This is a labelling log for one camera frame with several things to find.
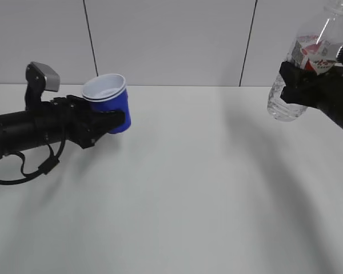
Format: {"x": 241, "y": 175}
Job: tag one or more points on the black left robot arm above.
{"x": 17, "y": 132}

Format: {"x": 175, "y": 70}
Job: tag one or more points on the blue paper cup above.
{"x": 109, "y": 93}

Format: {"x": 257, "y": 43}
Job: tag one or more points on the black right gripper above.
{"x": 306, "y": 88}

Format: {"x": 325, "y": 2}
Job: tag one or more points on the clear Wahaha water bottle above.
{"x": 308, "y": 51}

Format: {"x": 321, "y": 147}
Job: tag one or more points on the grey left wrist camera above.
{"x": 40, "y": 77}

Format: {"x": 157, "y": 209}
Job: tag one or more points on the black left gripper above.
{"x": 71, "y": 118}

